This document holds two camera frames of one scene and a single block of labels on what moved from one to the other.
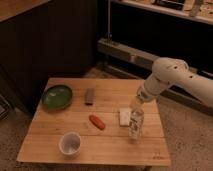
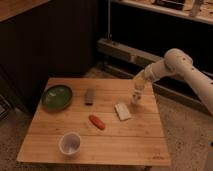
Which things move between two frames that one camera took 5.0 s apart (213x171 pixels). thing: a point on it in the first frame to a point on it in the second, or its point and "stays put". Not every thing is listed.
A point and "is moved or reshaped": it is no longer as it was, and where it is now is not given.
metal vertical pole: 108,34 stays put
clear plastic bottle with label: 136,122 is moved or reshaped
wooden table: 85,122 stays put
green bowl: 56,97 stays put
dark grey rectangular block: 89,96 stays put
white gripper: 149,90 to 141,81
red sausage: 97,121 stays put
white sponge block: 125,116 is moved or reshaped
